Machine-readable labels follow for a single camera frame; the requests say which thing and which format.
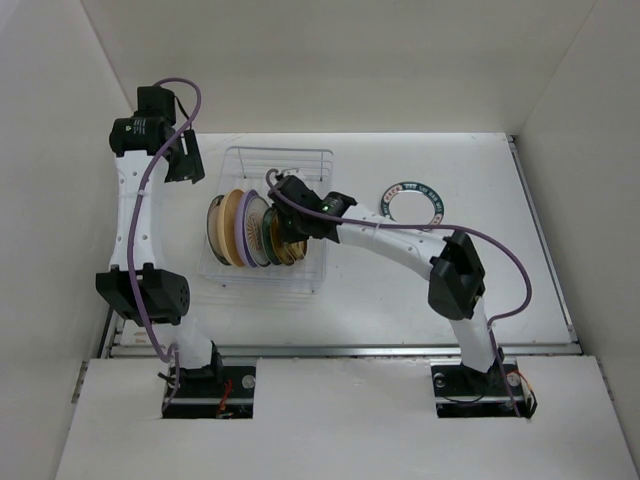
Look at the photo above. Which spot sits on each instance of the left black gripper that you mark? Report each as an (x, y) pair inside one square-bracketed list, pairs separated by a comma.
[(187, 168)]

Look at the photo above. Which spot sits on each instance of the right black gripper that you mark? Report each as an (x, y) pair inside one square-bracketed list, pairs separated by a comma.
[(288, 234)]

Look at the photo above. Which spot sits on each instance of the yellow patterned small plate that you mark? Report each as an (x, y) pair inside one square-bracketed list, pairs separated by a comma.
[(295, 251)]

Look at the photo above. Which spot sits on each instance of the white plate dark lettered rim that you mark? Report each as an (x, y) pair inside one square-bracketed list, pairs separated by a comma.
[(412, 202)]

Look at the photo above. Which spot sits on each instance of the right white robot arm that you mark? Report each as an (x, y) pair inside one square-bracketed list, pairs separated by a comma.
[(450, 264)]

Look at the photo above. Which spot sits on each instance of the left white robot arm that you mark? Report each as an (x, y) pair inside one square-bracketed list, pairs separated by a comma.
[(155, 146)]

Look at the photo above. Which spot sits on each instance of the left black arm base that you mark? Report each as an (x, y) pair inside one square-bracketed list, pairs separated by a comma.
[(223, 390)]

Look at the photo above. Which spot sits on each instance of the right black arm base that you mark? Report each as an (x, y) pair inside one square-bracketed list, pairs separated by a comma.
[(461, 392)]

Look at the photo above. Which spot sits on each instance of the dark green rimmed plate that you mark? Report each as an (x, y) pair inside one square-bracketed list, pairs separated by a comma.
[(266, 237)]

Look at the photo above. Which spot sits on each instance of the purple rimmed patterned plate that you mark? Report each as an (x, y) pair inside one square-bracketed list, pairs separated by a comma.
[(248, 229)]

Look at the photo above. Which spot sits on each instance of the beige orange plate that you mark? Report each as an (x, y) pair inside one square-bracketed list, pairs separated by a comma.
[(226, 227)]

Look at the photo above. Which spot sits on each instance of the white wire dish rack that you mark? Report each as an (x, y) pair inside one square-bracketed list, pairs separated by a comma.
[(245, 167)]

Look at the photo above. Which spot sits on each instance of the aluminium table front rail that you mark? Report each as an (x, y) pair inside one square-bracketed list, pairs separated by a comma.
[(307, 351)]

